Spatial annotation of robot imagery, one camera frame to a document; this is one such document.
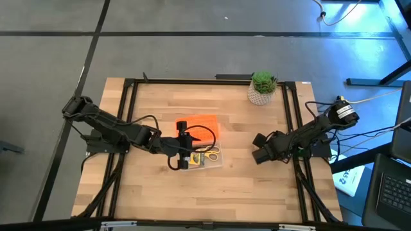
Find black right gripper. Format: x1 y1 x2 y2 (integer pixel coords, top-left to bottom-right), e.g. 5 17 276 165
252 131 292 166

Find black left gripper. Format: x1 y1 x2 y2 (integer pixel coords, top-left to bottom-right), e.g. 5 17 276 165
159 121 202 171

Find yellow grey scissors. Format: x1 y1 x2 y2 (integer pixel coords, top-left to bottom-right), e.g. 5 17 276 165
195 145 222 162

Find orange perforated box lid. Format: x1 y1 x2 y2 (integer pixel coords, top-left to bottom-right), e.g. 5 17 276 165
175 114 221 146

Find clear plastic pencil box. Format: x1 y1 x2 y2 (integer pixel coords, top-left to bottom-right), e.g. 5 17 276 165
179 141 224 172

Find green plant white patterned pot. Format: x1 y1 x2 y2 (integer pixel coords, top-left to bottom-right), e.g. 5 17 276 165
247 70 279 107

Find white booklet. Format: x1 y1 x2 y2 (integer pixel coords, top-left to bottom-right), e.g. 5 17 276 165
332 149 366 198

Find black slanted desk bar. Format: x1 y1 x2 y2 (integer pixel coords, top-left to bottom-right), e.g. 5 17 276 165
330 142 394 175

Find black desk base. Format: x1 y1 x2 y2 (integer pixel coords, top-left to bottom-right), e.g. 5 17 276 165
345 59 411 87

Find black laptop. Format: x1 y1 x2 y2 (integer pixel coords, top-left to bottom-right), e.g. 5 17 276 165
362 153 411 231

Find black monitor panel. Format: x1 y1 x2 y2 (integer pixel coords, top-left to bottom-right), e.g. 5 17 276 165
390 80 411 165

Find black crossbar silver brackets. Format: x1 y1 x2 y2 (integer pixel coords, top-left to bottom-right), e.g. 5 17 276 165
0 216 411 231

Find grey chair leg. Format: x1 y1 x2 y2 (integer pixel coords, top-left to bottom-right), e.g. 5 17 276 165
0 140 25 155

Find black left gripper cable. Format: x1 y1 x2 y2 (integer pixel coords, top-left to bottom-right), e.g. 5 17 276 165
128 114 218 171

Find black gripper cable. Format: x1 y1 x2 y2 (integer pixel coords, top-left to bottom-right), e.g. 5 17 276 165
304 100 337 120
128 114 218 171

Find black aluminium table frame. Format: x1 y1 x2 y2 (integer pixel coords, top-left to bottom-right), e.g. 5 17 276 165
72 78 343 225

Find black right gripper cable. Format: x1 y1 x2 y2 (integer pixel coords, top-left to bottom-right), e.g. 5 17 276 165
304 100 337 120

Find black cable bundle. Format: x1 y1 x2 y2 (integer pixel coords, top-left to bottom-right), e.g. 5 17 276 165
327 126 396 151

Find white cable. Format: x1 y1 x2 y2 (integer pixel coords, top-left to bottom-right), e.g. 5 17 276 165
313 0 363 27
345 88 411 105

